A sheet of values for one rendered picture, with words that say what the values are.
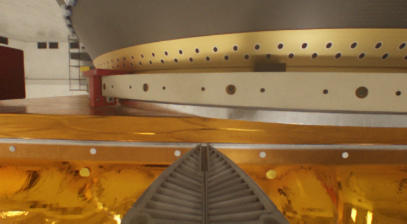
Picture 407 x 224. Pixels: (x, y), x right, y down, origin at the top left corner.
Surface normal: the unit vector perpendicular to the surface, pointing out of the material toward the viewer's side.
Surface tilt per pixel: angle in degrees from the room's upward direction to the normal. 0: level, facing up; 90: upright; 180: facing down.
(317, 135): 90
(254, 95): 90
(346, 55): 62
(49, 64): 90
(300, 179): 130
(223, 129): 90
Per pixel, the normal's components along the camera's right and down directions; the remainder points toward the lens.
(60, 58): -0.03, 0.07
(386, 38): -0.07, 0.53
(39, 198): 0.13, -0.55
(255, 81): -0.26, 0.06
